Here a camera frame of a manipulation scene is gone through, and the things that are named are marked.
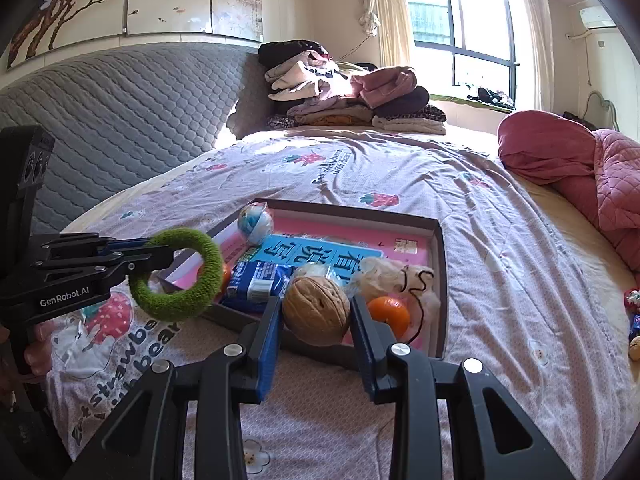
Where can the cream curtain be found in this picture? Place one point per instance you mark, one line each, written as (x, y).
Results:
(390, 5)
(535, 45)

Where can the white curved metal frame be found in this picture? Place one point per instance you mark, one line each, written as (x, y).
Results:
(611, 110)

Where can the person's left hand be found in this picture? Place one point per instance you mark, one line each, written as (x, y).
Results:
(40, 355)

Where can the white air conditioner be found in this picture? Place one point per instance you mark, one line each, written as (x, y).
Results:
(596, 17)

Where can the grey quilted headboard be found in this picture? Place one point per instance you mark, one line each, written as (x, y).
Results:
(125, 125)

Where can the floral wall panels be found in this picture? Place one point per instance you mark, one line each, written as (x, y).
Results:
(165, 0)

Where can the pink book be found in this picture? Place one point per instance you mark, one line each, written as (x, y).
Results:
(325, 230)

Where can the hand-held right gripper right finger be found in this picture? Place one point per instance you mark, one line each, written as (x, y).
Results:
(362, 355)

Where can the small red white toy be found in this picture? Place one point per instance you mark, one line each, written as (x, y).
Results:
(632, 298)

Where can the pink quilted blanket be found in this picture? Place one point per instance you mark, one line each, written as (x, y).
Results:
(545, 145)

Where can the black bag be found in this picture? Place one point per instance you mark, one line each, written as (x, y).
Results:
(577, 120)

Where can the dark clothes on windowsill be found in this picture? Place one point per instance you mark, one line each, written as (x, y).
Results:
(490, 96)

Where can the orange mandarin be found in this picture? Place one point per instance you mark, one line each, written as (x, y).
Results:
(390, 312)
(226, 280)

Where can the blue snack packet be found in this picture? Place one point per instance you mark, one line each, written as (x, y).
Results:
(255, 280)

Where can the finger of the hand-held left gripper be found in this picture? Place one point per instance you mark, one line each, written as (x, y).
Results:
(80, 245)
(145, 260)

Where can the pile of folded clothes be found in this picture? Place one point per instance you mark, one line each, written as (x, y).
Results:
(340, 100)

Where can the strawberry printed bed sheet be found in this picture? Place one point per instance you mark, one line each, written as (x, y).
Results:
(475, 260)

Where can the window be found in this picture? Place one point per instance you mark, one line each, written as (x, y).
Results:
(475, 15)

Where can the shallow grey cardboard box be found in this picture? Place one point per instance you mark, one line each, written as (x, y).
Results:
(440, 285)

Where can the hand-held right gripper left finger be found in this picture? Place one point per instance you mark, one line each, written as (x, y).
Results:
(267, 345)

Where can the multicoloured toy egg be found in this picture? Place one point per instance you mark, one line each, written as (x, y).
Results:
(255, 225)

